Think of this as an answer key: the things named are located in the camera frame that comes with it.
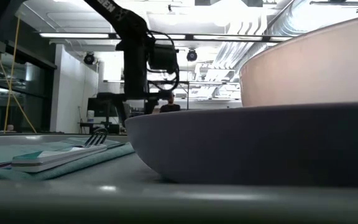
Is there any silver ventilation duct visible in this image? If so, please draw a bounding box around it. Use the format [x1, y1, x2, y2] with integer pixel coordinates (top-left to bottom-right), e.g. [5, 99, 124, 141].
[211, 0, 310, 71]

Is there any person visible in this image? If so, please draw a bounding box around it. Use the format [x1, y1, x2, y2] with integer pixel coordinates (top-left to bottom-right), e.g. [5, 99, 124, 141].
[159, 92, 181, 113]

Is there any long ceiling light strip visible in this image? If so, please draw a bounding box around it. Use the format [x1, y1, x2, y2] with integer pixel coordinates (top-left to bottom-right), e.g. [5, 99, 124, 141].
[38, 32, 110, 39]

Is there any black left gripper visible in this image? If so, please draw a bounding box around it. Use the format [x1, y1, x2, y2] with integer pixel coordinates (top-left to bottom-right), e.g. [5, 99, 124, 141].
[97, 30, 172, 125]

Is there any pink plastic bowl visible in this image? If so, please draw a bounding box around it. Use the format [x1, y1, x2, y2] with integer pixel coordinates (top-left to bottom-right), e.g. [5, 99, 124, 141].
[239, 14, 358, 108]

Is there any grey plastic tray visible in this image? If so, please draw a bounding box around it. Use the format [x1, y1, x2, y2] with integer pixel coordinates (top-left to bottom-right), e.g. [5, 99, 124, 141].
[0, 133, 358, 224]

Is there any teal cloth napkin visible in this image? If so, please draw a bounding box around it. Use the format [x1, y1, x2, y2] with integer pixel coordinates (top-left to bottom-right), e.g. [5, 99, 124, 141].
[0, 136, 135, 182]

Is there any lavender plastic plate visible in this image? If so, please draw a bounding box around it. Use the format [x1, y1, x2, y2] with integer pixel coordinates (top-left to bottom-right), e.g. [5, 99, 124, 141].
[124, 102, 358, 188]

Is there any black computer monitor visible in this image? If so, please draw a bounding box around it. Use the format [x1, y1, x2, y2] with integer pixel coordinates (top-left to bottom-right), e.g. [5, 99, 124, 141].
[87, 97, 120, 118]

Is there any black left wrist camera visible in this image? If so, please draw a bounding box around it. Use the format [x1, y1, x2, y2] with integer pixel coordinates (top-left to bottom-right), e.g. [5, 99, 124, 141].
[147, 43, 180, 75]

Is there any yellow extension cable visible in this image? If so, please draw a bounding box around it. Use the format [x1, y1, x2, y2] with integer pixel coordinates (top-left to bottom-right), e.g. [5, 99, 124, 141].
[0, 15, 38, 134]

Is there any knife with teal-white handle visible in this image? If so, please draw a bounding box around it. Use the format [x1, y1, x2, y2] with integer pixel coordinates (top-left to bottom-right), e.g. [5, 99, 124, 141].
[11, 141, 122, 174]

